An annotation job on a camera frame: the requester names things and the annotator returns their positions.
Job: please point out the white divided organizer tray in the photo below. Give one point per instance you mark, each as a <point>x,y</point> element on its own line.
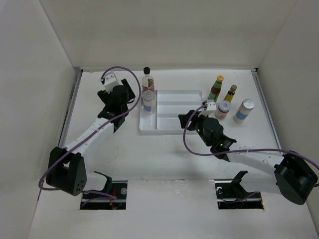
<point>168,105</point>

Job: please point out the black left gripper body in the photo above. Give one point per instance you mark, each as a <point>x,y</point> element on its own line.
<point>106,96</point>

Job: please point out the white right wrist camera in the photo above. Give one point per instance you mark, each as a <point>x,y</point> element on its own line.
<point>209,108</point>

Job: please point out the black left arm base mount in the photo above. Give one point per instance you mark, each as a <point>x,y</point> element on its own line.
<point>101,192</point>

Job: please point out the white peppercorn jar silver lid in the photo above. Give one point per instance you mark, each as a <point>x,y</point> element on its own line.
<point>148,98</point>

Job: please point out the red chili sauce bottle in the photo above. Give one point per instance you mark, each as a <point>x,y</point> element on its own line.
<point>216,88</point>

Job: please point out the brown sauce jar white lid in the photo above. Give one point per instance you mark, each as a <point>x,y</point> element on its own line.
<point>222,110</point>

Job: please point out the white powder shaker blue label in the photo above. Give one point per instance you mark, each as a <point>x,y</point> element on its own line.
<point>244,110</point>

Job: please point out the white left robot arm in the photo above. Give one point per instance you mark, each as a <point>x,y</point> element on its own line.
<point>66,169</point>

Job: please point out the dark soy sauce bottle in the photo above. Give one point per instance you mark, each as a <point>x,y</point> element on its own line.
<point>147,81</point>

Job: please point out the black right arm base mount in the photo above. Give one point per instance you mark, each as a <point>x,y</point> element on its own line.
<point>232,196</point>

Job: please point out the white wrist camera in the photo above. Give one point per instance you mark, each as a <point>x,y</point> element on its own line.
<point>109,81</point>
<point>209,108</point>

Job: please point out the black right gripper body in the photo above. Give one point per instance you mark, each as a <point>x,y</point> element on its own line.
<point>199,127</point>

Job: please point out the small yellow oil bottle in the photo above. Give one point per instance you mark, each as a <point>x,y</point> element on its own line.
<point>230,94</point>

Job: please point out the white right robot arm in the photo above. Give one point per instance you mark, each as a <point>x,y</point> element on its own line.
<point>286,172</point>

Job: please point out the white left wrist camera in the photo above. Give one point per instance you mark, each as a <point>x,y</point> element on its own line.
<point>109,81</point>

